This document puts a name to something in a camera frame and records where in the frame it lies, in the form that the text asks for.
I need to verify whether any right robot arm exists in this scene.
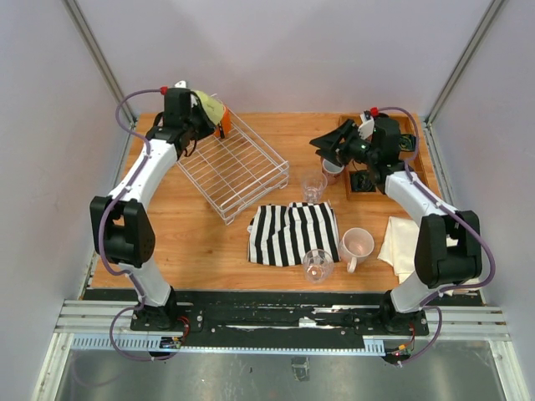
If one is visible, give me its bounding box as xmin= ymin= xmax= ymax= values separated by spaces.
xmin=310 ymin=113 xmax=482 ymax=334

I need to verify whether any large pink mug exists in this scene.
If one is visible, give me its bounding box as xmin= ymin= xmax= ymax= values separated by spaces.
xmin=338 ymin=227 xmax=375 ymax=273

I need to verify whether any wooden compartment tray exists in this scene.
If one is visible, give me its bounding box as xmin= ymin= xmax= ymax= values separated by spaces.
xmin=342 ymin=110 xmax=438 ymax=201

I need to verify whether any green patterned rolled sock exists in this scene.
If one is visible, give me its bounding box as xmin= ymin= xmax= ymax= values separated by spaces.
xmin=399 ymin=134 xmax=417 ymax=152

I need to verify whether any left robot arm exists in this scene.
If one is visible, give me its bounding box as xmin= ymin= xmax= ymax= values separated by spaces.
xmin=89 ymin=86 xmax=225 ymax=331

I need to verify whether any aluminium frame rail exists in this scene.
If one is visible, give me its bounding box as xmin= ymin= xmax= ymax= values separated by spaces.
xmin=32 ymin=291 xmax=530 ymax=400

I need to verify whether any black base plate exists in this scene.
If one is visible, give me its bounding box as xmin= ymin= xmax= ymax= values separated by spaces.
xmin=130 ymin=291 xmax=430 ymax=351

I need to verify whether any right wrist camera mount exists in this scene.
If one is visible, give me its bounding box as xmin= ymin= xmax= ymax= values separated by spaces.
xmin=358 ymin=112 xmax=375 ymax=140

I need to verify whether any orange mug black handle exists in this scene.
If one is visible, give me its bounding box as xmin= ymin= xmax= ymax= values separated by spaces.
xmin=214 ymin=106 xmax=232 ymax=139

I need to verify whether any light green mug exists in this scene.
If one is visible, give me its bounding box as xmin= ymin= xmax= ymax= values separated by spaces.
xmin=191 ymin=90 xmax=226 ymax=125

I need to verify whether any clear glass front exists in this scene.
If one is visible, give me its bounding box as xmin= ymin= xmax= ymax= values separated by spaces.
xmin=303 ymin=249 xmax=334 ymax=283

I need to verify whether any clear glass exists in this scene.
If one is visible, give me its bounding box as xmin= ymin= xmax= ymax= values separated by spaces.
xmin=301 ymin=170 xmax=328 ymax=204
xmin=303 ymin=249 xmax=334 ymax=283

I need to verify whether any small pink mug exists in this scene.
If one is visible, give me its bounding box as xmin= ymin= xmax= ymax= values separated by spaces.
xmin=321 ymin=158 xmax=345 ymax=185

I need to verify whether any white wire dish rack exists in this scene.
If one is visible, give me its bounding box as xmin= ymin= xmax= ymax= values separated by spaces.
xmin=176 ymin=110 xmax=289 ymax=225

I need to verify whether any black white striped cloth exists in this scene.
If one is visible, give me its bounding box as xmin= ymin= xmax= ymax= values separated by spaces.
xmin=247 ymin=202 xmax=340 ymax=267

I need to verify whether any cream folded cloth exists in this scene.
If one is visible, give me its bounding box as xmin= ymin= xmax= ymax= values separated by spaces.
xmin=377 ymin=216 xmax=482 ymax=296

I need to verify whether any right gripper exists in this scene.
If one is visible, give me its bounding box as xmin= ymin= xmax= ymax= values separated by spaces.
xmin=309 ymin=119 xmax=379 ymax=168

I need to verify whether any dark green rolled sock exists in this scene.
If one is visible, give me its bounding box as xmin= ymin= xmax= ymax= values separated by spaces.
xmin=349 ymin=170 xmax=375 ymax=193

